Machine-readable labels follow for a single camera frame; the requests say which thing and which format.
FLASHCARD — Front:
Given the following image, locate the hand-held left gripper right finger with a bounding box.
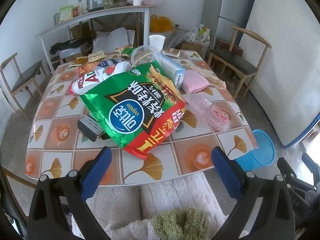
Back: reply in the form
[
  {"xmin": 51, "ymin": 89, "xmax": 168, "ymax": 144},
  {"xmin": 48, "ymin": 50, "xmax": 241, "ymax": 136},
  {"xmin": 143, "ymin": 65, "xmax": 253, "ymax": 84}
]
[{"xmin": 211, "ymin": 146, "xmax": 297, "ymax": 240}]

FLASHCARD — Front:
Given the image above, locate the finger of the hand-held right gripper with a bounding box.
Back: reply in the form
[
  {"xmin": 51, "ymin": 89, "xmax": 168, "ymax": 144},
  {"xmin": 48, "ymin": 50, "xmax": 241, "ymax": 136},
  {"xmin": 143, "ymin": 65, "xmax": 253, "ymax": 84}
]
[
  {"xmin": 277, "ymin": 157, "xmax": 316, "ymax": 193},
  {"xmin": 301, "ymin": 152, "xmax": 320, "ymax": 174}
]

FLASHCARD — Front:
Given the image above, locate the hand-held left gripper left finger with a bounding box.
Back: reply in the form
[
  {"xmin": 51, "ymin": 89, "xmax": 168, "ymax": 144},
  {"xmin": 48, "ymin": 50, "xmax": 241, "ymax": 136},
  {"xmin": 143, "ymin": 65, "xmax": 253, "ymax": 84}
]
[{"xmin": 29, "ymin": 146, "xmax": 113, "ymax": 240}]

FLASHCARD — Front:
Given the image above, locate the blue plastic wastebasket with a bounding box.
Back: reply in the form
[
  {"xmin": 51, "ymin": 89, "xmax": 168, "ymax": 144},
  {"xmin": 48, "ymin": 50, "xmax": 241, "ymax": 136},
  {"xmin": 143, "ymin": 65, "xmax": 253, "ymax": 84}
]
[{"xmin": 235, "ymin": 129, "xmax": 275, "ymax": 172}]

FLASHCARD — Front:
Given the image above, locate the white strawberry drink bottle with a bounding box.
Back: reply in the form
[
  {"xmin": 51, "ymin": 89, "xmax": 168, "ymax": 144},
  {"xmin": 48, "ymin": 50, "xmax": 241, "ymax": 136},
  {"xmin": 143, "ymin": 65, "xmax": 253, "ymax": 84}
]
[{"xmin": 69, "ymin": 57, "xmax": 132, "ymax": 96}]

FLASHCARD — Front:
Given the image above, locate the pink mesh sponge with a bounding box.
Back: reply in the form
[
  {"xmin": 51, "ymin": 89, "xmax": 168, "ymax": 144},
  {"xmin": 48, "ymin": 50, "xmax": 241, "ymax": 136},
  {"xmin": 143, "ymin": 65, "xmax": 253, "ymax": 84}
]
[{"xmin": 181, "ymin": 69, "xmax": 210, "ymax": 94}]

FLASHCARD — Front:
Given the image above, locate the blue medicine box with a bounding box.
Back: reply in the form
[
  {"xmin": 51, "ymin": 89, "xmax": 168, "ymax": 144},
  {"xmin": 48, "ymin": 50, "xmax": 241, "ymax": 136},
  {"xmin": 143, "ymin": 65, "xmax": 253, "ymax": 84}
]
[{"xmin": 160, "ymin": 55, "xmax": 186, "ymax": 90}]

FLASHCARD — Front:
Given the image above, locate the black flat device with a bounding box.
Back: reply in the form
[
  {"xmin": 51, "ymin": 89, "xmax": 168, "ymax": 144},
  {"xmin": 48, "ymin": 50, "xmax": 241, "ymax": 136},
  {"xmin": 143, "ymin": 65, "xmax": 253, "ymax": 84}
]
[{"xmin": 77, "ymin": 114, "xmax": 108, "ymax": 142}]

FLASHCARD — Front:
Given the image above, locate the pink clear plastic wrapper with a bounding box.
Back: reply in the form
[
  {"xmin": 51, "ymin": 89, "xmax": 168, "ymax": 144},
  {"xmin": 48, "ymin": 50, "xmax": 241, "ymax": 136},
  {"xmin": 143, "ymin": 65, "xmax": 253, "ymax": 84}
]
[{"xmin": 182, "ymin": 92, "xmax": 232, "ymax": 132}]

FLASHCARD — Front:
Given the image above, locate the green fleece cloth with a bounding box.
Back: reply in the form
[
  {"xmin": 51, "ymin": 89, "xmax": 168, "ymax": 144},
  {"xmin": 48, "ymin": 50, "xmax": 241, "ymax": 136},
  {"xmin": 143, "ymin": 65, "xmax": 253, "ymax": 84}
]
[{"xmin": 152, "ymin": 208, "xmax": 209, "ymax": 240}]

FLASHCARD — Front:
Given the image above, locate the leaf patterned tablecloth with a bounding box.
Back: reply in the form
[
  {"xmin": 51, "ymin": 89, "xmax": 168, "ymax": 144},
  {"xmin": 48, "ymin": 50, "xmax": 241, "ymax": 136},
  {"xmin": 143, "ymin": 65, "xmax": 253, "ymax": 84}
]
[{"xmin": 24, "ymin": 50, "xmax": 258, "ymax": 188}]

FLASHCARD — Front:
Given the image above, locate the large green chip bag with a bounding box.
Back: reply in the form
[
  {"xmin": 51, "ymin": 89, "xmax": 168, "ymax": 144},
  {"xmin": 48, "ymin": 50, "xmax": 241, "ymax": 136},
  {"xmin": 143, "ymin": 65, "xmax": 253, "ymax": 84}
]
[{"xmin": 79, "ymin": 60, "xmax": 187, "ymax": 161}]

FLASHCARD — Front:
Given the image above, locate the white board blue edge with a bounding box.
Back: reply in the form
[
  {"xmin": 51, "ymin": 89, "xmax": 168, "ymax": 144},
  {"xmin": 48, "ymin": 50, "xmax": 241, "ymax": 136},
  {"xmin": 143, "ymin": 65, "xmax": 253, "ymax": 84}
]
[{"xmin": 246, "ymin": 0, "xmax": 320, "ymax": 147}]

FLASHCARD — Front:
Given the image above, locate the orange snack packet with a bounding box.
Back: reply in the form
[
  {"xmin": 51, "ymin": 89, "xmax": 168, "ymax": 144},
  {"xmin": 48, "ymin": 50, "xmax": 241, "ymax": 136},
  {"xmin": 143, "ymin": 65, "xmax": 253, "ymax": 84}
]
[{"xmin": 76, "ymin": 61, "xmax": 100, "ymax": 77}]

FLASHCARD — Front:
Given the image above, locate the blue white snack packet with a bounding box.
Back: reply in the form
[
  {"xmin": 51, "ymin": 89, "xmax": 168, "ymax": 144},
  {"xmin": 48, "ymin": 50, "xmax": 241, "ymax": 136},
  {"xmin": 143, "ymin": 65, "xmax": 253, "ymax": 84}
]
[{"xmin": 99, "ymin": 58, "xmax": 125, "ymax": 67}]

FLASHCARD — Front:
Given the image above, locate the yellow brown snack packet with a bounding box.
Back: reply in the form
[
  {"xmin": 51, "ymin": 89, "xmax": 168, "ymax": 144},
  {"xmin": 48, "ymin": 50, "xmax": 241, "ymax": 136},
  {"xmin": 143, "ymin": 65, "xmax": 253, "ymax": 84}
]
[{"xmin": 72, "ymin": 56, "xmax": 89, "ymax": 67}]

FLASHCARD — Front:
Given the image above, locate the wooden chair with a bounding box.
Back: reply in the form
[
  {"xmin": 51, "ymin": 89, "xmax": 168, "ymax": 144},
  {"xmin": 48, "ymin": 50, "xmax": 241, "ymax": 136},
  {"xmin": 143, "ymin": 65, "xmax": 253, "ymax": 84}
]
[
  {"xmin": 207, "ymin": 26, "xmax": 272, "ymax": 99},
  {"xmin": 0, "ymin": 52, "xmax": 50, "ymax": 120}
]

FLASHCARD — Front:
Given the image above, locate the green snack packet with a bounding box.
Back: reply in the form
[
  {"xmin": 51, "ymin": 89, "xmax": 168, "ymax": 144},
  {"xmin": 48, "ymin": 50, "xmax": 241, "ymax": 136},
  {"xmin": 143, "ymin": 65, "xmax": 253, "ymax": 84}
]
[{"xmin": 119, "ymin": 47, "xmax": 135, "ymax": 57}]

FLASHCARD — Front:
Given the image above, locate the cardboard box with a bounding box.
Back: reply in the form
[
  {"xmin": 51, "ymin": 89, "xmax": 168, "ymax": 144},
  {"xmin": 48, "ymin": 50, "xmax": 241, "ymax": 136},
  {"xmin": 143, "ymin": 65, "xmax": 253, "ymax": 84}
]
[{"xmin": 179, "ymin": 41, "xmax": 208, "ymax": 58}]

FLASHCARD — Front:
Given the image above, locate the black bag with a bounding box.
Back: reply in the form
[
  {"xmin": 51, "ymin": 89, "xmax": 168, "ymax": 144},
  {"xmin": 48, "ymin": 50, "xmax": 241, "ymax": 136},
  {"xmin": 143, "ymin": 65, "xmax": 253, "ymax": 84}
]
[{"xmin": 49, "ymin": 39, "xmax": 87, "ymax": 55}]

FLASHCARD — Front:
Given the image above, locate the white pillow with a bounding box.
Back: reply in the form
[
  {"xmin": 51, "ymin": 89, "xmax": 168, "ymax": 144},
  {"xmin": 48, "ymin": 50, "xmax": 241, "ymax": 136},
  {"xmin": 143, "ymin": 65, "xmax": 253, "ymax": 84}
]
[{"xmin": 92, "ymin": 27, "xmax": 135, "ymax": 53}]

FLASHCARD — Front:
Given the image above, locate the clear round plastic container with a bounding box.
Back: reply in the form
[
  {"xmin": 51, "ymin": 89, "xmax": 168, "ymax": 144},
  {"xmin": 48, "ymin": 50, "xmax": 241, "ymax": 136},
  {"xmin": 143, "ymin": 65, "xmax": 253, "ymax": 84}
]
[{"xmin": 130, "ymin": 44, "xmax": 163, "ymax": 68}]

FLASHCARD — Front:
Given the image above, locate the brown white snack packet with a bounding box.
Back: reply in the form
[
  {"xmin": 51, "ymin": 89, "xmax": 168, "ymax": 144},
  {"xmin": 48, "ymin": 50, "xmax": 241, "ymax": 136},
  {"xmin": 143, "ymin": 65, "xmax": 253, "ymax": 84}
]
[{"xmin": 162, "ymin": 47, "xmax": 181, "ymax": 57}]

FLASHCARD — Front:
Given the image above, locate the white paper cup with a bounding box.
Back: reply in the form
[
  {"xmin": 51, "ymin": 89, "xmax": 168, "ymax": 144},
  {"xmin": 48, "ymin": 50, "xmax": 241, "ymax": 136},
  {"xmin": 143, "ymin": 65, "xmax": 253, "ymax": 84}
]
[{"xmin": 149, "ymin": 34, "xmax": 166, "ymax": 51}]

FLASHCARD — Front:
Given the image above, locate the white plastic bag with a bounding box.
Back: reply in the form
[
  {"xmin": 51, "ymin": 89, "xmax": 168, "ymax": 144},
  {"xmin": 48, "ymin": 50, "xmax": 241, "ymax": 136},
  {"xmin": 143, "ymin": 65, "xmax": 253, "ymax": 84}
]
[{"xmin": 185, "ymin": 24, "xmax": 210, "ymax": 43}]

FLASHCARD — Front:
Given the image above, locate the grey plastic bag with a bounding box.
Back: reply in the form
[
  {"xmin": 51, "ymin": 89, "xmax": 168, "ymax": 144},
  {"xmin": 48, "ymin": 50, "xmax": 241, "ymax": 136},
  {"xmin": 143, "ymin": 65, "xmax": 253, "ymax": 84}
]
[{"xmin": 164, "ymin": 30, "xmax": 187, "ymax": 49}]

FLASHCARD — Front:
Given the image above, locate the white side table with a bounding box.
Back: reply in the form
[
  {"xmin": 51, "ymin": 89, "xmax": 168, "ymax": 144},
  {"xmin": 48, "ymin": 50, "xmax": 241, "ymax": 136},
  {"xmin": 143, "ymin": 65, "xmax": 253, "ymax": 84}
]
[{"xmin": 35, "ymin": 5, "xmax": 152, "ymax": 74}]

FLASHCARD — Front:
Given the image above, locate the yellow plastic bag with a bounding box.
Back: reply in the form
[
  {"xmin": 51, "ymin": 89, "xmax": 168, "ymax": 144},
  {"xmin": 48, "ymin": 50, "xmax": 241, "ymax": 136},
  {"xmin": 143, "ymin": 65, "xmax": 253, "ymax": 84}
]
[{"xmin": 149, "ymin": 14, "xmax": 173, "ymax": 33}]

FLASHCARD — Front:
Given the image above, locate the green white box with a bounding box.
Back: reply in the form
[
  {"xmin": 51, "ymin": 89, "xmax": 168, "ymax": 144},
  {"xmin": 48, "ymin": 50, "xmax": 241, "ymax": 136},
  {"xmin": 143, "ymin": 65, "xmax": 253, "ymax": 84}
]
[{"xmin": 59, "ymin": 5, "xmax": 74, "ymax": 22}]

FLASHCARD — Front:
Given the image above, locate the glass bottle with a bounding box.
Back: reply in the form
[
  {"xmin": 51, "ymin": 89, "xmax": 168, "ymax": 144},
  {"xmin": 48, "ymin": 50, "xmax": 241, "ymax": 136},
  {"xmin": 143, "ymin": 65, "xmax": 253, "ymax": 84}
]
[{"xmin": 77, "ymin": 0, "xmax": 88, "ymax": 15}]

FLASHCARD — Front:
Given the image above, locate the grey refrigerator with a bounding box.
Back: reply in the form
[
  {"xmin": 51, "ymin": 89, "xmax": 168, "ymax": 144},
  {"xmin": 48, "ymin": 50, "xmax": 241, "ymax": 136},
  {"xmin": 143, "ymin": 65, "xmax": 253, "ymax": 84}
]
[{"xmin": 201, "ymin": 0, "xmax": 257, "ymax": 55}]

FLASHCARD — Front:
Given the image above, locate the steel rice cooker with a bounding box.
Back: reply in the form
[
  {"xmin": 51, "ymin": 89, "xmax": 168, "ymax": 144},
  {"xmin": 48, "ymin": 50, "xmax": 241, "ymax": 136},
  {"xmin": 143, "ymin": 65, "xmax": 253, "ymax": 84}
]
[{"xmin": 86, "ymin": 0, "xmax": 117, "ymax": 12}]

